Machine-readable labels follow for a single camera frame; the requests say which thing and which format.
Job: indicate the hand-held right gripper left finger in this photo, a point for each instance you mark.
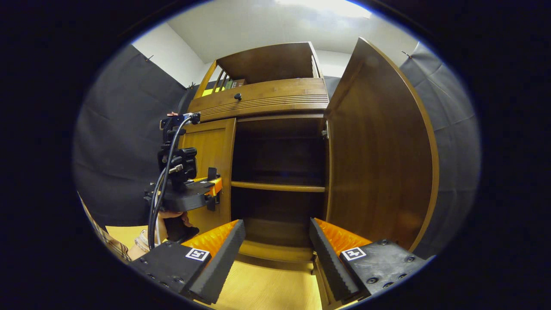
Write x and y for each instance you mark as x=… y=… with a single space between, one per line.
x=224 y=258

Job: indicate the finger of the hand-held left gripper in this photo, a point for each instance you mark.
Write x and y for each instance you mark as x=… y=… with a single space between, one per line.
x=215 y=187

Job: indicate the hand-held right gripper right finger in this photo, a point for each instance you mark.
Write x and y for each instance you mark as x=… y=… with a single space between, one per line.
x=331 y=258

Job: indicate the wooden shoe cabinet door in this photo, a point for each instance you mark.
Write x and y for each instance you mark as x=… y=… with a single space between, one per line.
x=379 y=150
x=211 y=146

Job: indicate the metal door hinge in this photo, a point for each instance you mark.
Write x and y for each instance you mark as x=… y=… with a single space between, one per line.
x=325 y=130

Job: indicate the wooden inner shelf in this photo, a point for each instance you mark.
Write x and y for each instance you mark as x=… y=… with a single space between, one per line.
x=277 y=186

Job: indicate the black backdrop cloth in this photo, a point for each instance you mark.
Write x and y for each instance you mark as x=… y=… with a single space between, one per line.
x=120 y=142

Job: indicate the green book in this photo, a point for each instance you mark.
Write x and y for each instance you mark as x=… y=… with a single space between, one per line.
x=228 y=85

